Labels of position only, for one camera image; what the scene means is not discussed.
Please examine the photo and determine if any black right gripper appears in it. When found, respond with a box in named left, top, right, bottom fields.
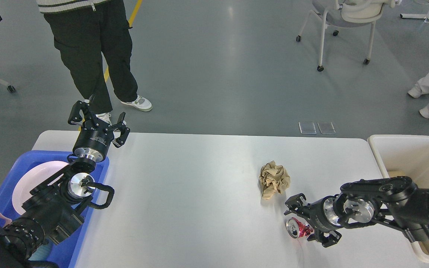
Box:
left=284, top=193, right=342, bottom=248

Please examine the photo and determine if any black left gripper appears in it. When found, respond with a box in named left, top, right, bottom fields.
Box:
left=68, top=96, right=130, bottom=163

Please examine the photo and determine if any crushed red soda can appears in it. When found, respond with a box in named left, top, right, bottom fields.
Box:
left=286, top=217, right=314, bottom=239

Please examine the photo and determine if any brown paper ball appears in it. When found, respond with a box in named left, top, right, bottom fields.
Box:
left=259, top=161, right=291, bottom=200

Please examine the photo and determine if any pink plate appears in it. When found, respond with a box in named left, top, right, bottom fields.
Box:
left=12, top=161, right=68, bottom=215

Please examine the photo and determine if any brown paper bag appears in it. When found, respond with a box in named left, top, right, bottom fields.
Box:
left=387, top=170, right=408, bottom=178

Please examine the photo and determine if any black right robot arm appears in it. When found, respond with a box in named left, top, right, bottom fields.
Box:
left=284, top=176, right=429, bottom=248

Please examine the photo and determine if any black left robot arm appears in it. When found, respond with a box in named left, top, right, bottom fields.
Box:
left=0, top=100, right=130, bottom=268

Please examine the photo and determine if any person in black trousers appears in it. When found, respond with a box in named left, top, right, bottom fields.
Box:
left=37, top=0, right=153, bottom=123

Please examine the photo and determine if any left floor socket plate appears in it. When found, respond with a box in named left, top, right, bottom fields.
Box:
left=298, top=122, right=317, bottom=135

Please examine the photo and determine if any floor socket plate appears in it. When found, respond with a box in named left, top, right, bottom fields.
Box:
left=298, top=122, right=317, bottom=135
left=317, top=122, right=336, bottom=134

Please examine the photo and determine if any right floor socket plate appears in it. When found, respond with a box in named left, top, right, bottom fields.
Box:
left=317, top=122, right=336, bottom=134

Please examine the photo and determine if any cream plastic bin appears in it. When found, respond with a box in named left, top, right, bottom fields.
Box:
left=368, top=135, right=429, bottom=263

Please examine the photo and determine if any blue plastic tray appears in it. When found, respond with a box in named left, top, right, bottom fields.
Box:
left=0, top=150, right=109, bottom=268

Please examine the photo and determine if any white chair grey seat right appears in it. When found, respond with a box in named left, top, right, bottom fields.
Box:
left=296, top=0, right=401, bottom=72

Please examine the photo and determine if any white stand base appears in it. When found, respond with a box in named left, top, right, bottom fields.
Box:
left=401, top=0, right=429, bottom=21

